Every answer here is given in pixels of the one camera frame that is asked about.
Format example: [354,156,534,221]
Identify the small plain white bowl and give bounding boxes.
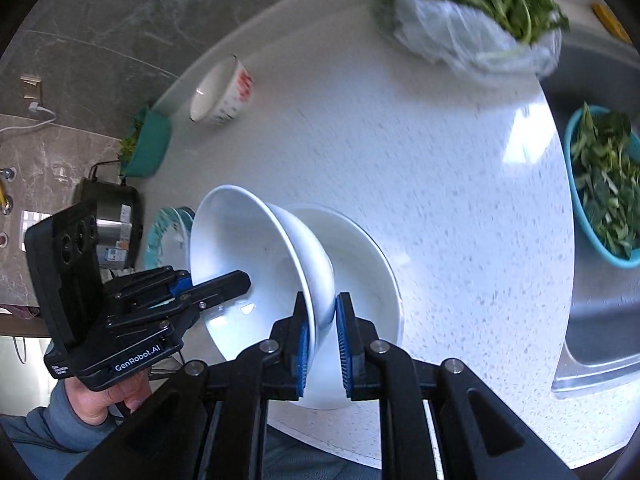
[190,184,335,361]

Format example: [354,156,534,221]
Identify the turquoise basin with greens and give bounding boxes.
[563,103,639,269]

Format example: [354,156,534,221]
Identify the white plug and cable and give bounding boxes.
[0,102,58,137]

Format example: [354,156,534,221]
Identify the left forearm blue sleeve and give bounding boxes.
[1,382,116,453]

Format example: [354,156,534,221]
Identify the plastic bag of greens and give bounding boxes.
[370,0,570,86]

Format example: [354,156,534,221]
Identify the turquoise floral plate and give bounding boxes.
[142,206,195,271]

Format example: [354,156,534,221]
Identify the red floral white bowl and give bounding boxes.
[189,55,254,125]

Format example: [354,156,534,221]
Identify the green basin with greens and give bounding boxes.
[118,106,171,179]

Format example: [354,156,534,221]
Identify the large white bowl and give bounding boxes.
[202,204,406,412]

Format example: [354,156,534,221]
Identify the wall power socket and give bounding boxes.
[21,75,42,103]

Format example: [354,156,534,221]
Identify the person's left hand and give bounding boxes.
[64,370,152,426]

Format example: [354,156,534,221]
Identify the yellow cloth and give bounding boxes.
[590,2,632,44]

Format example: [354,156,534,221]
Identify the stainless steel sink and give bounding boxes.
[541,27,639,399]

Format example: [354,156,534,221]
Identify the stainless steel rice cooker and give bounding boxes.
[72,160,143,271]

